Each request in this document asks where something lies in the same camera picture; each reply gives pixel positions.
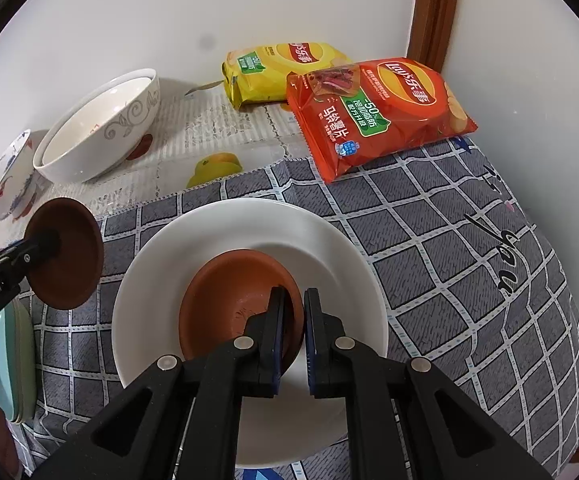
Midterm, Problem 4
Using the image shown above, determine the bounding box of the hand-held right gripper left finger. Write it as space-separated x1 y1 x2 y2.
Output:
32 285 290 480

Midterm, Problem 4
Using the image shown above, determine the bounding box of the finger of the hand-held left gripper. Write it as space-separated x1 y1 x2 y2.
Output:
0 230 63 292

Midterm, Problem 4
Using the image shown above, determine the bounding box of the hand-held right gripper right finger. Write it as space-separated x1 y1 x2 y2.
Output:
304 287 555 480

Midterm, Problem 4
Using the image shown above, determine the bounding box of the small brown bowl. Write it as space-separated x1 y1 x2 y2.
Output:
178 249 304 371
22 197 105 311

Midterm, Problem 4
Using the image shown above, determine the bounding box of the green square plate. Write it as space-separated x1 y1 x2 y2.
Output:
6 305 37 425

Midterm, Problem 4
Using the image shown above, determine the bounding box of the plain white bowl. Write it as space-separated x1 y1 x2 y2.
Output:
112 197 389 468

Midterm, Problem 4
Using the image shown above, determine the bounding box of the blue fish pattern bowl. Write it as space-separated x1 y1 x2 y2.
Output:
0 129 40 222

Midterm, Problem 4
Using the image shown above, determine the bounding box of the white bowl with cartoon print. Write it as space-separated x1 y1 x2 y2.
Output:
40 76 153 168

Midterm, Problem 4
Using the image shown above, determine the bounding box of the large white swirl-pattern bowl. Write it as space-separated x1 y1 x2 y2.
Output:
33 69 161 183

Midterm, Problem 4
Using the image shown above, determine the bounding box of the grey checked tablecloth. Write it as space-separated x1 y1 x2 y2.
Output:
14 132 579 480

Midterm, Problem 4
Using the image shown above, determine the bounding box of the newspaper print table cover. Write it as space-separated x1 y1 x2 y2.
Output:
0 80 320 256

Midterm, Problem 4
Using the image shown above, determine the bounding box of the red chip bag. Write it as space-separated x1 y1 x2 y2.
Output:
286 57 477 184

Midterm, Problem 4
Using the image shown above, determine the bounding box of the yellow chip bag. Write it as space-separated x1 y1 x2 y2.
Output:
220 42 355 110

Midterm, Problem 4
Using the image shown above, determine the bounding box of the brown wooden door frame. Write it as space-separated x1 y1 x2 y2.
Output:
407 0 463 73

